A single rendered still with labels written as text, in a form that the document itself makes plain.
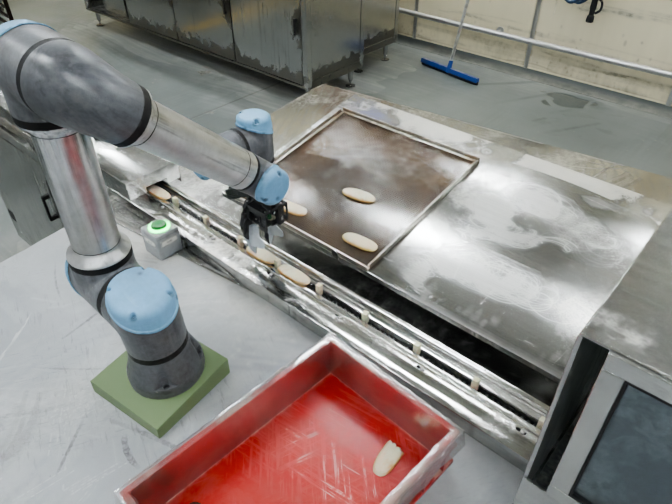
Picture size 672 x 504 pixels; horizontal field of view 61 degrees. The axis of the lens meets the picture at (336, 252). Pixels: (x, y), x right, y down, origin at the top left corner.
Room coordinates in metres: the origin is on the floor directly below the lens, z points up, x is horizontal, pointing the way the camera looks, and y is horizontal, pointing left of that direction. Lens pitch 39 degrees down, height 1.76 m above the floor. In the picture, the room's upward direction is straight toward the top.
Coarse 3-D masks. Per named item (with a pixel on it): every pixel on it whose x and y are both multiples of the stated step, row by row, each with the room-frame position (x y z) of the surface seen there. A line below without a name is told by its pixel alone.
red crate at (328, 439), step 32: (320, 384) 0.74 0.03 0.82; (288, 416) 0.66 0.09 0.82; (320, 416) 0.66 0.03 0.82; (352, 416) 0.66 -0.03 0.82; (384, 416) 0.66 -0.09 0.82; (256, 448) 0.59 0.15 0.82; (288, 448) 0.59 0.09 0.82; (320, 448) 0.59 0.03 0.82; (352, 448) 0.59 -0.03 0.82; (416, 448) 0.59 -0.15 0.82; (224, 480) 0.53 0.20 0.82; (256, 480) 0.53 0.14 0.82; (288, 480) 0.53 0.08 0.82; (320, 480) 0.53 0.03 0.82; (352, 480) 0.53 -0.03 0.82; (384, 480) 0.53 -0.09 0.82
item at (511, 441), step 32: (192, 224) 1.24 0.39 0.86; (224, 256) 1.10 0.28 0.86; (256, 288) 1.00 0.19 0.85; (288, 288) 0.99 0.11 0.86; (320, 320) 0.88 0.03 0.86; (384, 352) 0.79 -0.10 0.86; (416, 384) 0.71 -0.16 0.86; (448, 384) 0.71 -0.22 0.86; (448, 416) 0.65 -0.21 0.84; (480, 416) 0.63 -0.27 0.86; (512, 448) 0.57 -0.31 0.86
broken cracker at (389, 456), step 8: (384, 448) 0.59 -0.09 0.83; (392, 448) 0.58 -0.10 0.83; (400, 448) 0.58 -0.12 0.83; (384, 456) 0.57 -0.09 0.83; (392, 456) 0.57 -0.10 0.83; (400, 456) 0.57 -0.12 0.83; (376, 464) 0.55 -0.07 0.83; (384, 464) 0.55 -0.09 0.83; (392, 464) 0.55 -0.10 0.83; (376, 472) 0.54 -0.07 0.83; (384, 472) 0.54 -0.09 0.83
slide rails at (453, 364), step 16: (176, 208) 1.34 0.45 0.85; (192, 208) 1.34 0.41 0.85; (224, 224) 1.26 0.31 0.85; (224, 240) 1.19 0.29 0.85; (304, 272) 1.06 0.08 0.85; (304, 288) 1.00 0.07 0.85; (352, 304) 0.94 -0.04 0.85; (384, 320) 0.89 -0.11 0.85; (384, 336) 0.84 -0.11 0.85; (400, 336) 0.85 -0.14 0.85; (432, 352) 0.80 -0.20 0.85; (432, 368) 0.76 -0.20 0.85; (464, 368) 0.76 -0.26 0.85; (464, 384) 0.72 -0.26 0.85; (480, 384) 0.72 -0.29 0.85; (512, 400) 0.68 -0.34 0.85; (512, 416) 0.64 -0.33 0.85; (544, 416) 0.64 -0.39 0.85
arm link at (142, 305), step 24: (120, 288) 0.74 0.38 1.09; (144, 288) 0.74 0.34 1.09; (168, 288) 0.74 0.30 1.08; (120, 312) 0.69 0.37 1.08; (144, 312) 0.69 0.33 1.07; (168, 312) 0.71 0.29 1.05; (120, 336) 0.70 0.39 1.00; (144, 336) 0.68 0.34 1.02; (168, 336) 0.70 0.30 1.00; (144, 360) 0.69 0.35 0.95
